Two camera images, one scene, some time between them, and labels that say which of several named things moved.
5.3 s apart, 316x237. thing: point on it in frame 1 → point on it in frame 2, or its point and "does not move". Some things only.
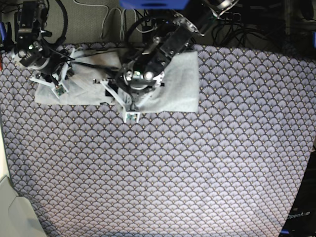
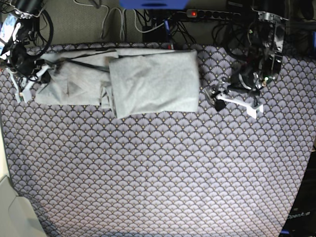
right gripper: [135, 74] → [246, 80]
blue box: [154, 4] does not move
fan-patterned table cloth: [234, 169] does not move
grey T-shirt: [179, 93] does not move
